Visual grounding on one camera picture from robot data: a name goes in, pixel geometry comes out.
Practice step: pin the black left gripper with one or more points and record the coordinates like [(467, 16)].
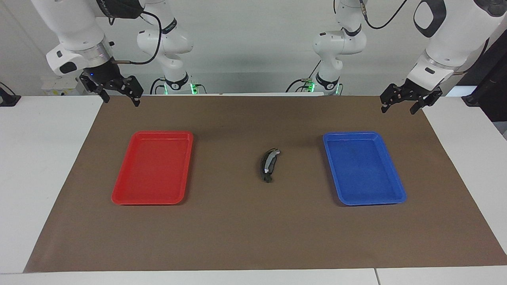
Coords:
[(412, 92)]

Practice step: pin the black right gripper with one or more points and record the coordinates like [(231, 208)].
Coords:
[(109, 79)]

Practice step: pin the curved metal brake shoe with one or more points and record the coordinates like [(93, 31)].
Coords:
[(269, 162)]

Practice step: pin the dark grey brake pad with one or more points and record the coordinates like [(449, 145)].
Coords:
[(268, 179)]

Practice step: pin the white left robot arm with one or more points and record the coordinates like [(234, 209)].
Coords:
[(455, 35)]

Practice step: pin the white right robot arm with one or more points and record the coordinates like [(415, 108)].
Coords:
[(75, 27)]

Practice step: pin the blue plastic tray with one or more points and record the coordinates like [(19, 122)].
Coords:
[(364, 170)]

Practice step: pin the red plastic tray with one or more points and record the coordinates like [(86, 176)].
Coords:
[(154, 170)]

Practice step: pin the black angled stand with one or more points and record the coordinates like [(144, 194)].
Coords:
[(491, 79)]

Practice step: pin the black table clamp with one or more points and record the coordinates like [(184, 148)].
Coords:
[(8, 97)]

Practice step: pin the brown table mat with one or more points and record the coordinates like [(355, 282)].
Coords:
[(253, 229)]

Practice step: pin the white wall socket box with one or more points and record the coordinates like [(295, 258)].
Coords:
[(57, 86)]

